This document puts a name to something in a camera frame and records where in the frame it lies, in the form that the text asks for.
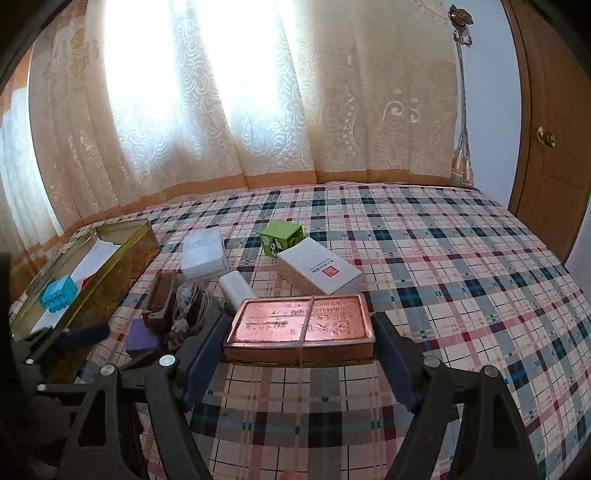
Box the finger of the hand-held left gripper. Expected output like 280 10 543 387
14 323 112 370
117 353 162 371

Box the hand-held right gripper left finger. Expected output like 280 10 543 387
60 311 232 480

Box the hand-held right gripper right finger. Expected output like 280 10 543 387
370 311 542 480

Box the purple block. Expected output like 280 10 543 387
126 318 161 357

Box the gold rectangular tin box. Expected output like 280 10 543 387
9 219 162 385

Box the copper tin with rubber band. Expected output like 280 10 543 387
223 293 376 368

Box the white box with red seal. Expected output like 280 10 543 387
277 239 364 296

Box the cyan block with holes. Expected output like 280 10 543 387
39 275 78 313

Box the brown small box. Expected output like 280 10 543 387
142 270 178 330

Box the small white rounded box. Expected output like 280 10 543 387
218 271 259 315

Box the white paper sheet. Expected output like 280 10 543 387
69 237 123 287

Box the plaid bed sheet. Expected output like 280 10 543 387
9 182 591 480

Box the clear plastic box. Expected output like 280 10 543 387
181 226 228 280

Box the green cube box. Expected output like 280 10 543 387
259 220 306 258

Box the cream patterned curtain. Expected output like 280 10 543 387
0 0 468 259

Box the brown wooden door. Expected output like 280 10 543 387
501 0 591 271

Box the curtain tieback cord with tassels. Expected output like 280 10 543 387
445 41 476 188

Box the gold flower wall hook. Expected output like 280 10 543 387
449 4 475 47

